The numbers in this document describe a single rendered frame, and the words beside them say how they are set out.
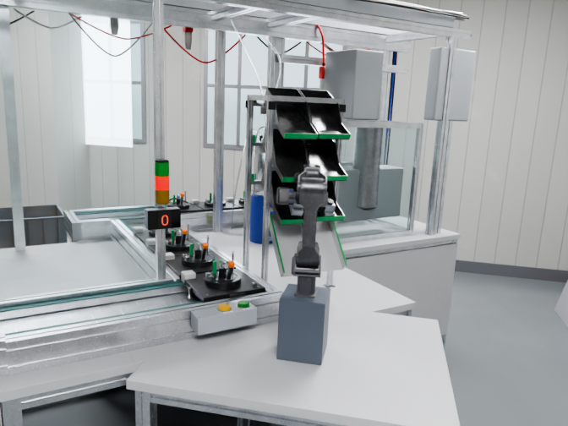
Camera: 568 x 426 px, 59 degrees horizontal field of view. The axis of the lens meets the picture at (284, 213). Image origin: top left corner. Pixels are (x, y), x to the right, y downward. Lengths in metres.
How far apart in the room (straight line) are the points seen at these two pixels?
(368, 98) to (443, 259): 1.14
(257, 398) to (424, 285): 2.05
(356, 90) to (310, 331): 1.68
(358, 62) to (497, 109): 2.67
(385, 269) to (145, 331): 1.73
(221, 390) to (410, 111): 4.21
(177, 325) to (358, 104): 1.72
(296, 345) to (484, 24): 4.30
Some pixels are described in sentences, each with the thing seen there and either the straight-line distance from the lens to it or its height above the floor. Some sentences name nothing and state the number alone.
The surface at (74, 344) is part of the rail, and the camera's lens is 1.65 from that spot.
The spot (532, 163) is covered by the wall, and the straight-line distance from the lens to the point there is 5.48.
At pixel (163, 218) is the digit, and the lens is 1.87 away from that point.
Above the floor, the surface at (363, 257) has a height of 0.80.
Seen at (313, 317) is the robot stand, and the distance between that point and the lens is 1.54.
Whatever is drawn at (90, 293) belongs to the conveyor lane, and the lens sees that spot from 1.92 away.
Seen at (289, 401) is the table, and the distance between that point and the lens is 1.43.
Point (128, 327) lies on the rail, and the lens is 1.66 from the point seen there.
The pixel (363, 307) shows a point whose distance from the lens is 2.05.
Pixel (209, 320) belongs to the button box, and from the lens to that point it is 1.66.
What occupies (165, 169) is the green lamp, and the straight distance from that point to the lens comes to 1.84.
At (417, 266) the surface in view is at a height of 0.69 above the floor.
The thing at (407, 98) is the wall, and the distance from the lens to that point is 5.29.
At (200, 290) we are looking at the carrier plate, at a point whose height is 0.97.
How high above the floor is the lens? 1.63
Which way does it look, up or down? 12 degrees down
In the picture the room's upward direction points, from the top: 3 degrees clockwise
